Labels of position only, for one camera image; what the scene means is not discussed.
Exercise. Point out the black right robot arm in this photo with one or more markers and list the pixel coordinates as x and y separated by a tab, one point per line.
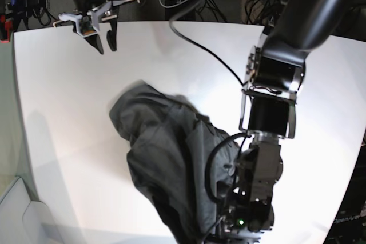
86	19

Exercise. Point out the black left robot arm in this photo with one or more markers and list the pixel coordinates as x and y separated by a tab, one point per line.
274	74

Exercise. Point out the dark grey t-shirt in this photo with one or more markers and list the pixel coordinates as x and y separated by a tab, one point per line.
170	141

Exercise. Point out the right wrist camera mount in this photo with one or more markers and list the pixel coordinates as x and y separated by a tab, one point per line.
87	24

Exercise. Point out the red clamp tool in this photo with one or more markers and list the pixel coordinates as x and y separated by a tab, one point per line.
6	29

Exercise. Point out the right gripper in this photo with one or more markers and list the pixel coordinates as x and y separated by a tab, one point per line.
82	7

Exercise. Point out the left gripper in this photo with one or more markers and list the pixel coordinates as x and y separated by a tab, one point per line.
248	211

